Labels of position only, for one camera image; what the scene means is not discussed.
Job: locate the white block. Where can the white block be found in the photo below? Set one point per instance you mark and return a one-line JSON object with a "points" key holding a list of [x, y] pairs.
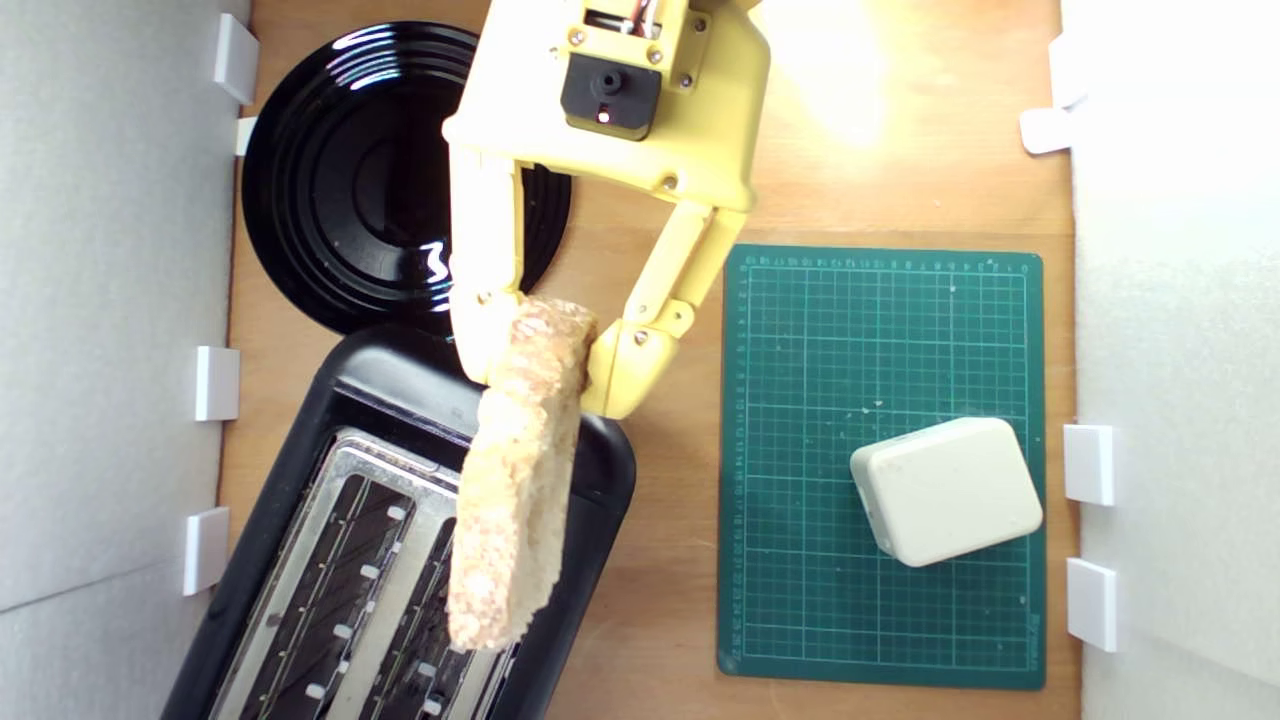
{"points": [[945, 490]]}

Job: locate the black two-slot toaster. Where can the black two-slot toaster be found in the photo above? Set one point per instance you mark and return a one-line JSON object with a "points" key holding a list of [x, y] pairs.
{"points": [[380, 390]]}

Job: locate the green cutting mat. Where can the green cutting mat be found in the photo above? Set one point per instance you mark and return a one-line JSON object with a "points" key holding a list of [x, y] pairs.
{"points": [[800, 400]]}

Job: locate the brown bread slice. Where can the brown bread slice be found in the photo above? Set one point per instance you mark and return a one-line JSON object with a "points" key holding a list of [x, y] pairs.
{"points": [[510, 500]]}

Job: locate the black plate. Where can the black plate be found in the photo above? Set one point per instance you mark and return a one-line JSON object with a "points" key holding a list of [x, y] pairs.
{"points": [[330, 180]]}

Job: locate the white wall clip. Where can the white wall clip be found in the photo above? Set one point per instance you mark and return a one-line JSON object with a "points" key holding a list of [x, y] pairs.
{"points": [[1045, 130], [217, 383], [246, 135], [236, 58], [1092, 603], [1090, 463], [206, 550]]}

